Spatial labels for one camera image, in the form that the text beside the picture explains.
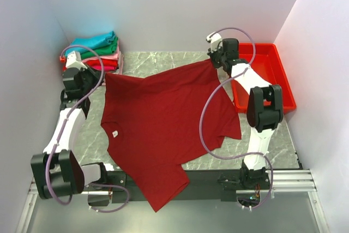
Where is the red plastic bin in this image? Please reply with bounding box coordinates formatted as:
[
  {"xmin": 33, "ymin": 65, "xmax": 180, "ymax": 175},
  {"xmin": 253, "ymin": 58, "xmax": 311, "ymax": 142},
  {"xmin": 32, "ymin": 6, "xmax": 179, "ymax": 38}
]
[{"xmin": 231, "ymin": 43, "xmax": 297, "ymax": 114}]

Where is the red folded t-shirt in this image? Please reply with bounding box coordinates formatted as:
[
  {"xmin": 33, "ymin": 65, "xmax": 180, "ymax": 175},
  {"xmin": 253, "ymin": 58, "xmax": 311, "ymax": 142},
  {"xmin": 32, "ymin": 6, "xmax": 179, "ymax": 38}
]
[{"xmin": 82, "ymin": 58, "xmax": 118, "ymax": 67}]

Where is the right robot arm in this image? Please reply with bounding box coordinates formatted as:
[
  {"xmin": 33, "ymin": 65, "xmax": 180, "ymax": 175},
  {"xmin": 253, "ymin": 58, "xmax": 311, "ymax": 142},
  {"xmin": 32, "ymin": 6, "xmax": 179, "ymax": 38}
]
[{"xmin": 207, "ymin": 33, "xmax": 284, "ymax": 189}]

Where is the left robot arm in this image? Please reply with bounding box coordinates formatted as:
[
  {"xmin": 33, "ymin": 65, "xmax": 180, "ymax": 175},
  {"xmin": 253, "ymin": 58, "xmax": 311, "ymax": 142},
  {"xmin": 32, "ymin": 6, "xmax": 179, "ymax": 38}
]
[{"xmin": 31, "ymin": 67, "xmax": 109, "ymax": 204}]

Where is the pink bottom folded t-shirt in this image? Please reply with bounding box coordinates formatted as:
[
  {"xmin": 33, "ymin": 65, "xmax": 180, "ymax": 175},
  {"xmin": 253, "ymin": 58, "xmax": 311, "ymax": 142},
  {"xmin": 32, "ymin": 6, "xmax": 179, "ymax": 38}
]
[{"xmin": 115, "ymin": 54, "xmax": 124, "ymax": 75}]

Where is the aluminium rail frame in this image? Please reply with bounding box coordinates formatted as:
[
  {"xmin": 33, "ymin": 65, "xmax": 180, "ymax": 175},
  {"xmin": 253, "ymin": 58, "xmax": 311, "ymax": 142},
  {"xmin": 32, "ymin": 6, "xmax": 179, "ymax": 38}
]
[{"xmin": 27, "ymin": 85, "xmax": 318, "ymax": 198}]

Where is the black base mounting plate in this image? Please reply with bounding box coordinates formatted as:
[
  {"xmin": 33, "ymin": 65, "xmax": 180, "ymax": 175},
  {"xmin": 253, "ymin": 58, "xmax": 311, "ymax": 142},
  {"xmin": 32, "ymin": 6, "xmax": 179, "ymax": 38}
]
[{"xmin": 84, "ymin": 169, "xmax": 270, "ymax": 207}]

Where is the purple cable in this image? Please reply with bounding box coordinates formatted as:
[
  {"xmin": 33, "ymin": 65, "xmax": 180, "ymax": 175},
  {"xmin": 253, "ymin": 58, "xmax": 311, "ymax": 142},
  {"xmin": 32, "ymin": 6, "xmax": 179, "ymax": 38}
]
[
  {"xmin": 198, "ymin": 27, "xmax": 273, "ymax": 213},
  {"xmin": 45, "ymin": 44, "xmax": 130, "ymax": 214}
]

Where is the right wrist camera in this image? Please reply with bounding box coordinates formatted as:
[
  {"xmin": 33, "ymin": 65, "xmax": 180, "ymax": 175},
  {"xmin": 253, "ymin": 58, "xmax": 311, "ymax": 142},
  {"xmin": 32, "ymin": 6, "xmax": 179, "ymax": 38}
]
[{"xmin": 206, "ymin": 33, "xmax": 222, "ymax": 52}]

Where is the turquoise folded t-shirt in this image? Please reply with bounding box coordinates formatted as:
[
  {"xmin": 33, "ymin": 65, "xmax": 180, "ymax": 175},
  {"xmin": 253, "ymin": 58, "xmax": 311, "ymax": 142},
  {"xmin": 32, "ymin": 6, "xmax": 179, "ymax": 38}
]
[{"xmin": 70, "ymin": 31, "xmax": 118, "ymax": 50}]

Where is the light pink folded t-shirt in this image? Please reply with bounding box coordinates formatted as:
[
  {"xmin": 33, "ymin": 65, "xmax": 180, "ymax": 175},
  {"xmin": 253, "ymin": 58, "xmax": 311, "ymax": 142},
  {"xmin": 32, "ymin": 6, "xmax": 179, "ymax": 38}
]
[{"xmin": 90, "ymin": 46, "xmax": 120, "ymax": 61}]

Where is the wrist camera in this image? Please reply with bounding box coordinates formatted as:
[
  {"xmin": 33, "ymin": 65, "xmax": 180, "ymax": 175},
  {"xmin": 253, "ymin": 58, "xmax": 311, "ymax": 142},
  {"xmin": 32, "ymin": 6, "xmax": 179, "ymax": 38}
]
[
  {"xmin": 206, "ymin": 33, "xmax": 222, "ymax": 52},
  {"xmin": 59, "ymin": 51, "xmax": 87, "ymax": 70}
]

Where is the green folded t-shirt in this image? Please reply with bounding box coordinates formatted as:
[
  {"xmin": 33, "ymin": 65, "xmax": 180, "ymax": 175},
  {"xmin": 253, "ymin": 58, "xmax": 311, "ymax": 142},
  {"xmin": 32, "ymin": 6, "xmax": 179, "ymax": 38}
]
[{"xmin": 81, "ymin": 37, "xmax": 118, "ymax": 59}]

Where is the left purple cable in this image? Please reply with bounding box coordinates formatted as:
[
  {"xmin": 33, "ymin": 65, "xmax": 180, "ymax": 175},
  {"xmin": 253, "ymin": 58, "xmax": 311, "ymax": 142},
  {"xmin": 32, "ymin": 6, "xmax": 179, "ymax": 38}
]
[{"xmin": 45, "ymin": 44, "xmax": 130, "ymax": 214}]

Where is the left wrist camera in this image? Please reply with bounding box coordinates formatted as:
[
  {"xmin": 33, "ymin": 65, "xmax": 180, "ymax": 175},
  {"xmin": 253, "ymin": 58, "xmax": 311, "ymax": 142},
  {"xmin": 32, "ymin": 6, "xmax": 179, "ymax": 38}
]
[{"xmin": 59, "ymin": 51, "xmax": 87, "ymax": 70}]

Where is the dark red t-shirt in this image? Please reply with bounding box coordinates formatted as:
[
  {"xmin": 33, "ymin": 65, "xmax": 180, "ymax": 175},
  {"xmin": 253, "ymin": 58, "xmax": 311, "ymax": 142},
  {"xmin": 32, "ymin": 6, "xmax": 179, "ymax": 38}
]
[{"xmin": 101, "ymin": 60, "xmax": 242, "ymax": 211}]

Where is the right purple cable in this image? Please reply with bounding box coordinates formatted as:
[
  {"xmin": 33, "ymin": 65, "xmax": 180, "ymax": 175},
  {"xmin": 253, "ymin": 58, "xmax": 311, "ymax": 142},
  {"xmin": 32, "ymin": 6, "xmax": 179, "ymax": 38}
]
[{"xmin": 198, "ymin": 27, "xmax": 273, "ymax": 213}]

